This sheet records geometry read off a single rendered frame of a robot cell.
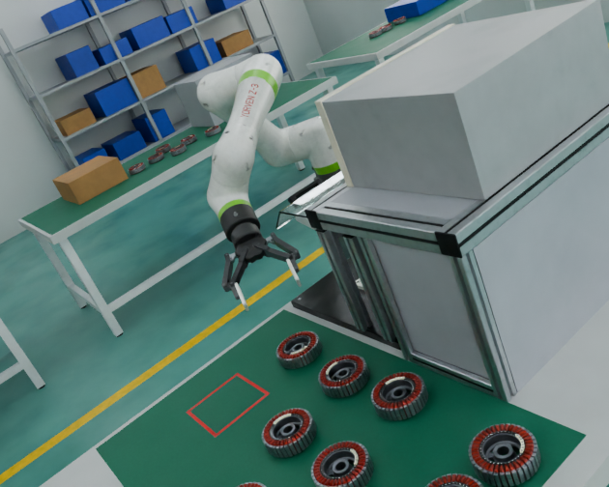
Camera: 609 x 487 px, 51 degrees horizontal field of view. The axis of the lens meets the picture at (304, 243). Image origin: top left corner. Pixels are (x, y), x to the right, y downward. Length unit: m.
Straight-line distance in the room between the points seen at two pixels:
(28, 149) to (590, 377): 7.25
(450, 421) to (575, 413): 0.22
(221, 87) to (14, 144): 6.10
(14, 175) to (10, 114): 0.67
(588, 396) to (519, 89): 0.56
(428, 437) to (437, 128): 0.57
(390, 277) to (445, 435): 0.32
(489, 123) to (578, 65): 0.27
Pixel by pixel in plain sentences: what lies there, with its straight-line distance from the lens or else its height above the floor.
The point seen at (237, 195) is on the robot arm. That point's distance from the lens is 1.67.
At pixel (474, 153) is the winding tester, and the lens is 1.14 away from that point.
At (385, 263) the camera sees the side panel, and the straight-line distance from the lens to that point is 1.31.
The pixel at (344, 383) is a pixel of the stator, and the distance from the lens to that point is 1.42.
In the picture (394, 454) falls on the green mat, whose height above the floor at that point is 0.75.
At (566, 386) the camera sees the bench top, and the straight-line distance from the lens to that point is 1.30.
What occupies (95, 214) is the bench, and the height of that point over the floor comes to 0.73.
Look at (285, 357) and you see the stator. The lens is 1.57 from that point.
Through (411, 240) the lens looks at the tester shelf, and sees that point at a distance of 1.17.
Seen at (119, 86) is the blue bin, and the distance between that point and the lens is 7.73.
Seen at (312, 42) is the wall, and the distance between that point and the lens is 9.67.
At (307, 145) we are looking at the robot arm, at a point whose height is 1.01.
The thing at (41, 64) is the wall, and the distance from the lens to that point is 8.10.
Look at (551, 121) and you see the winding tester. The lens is 1.30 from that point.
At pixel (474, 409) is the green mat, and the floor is 0.75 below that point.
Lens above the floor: 1.61
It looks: 23 degrees down
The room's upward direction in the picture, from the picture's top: 23 degrees counter-clockwise
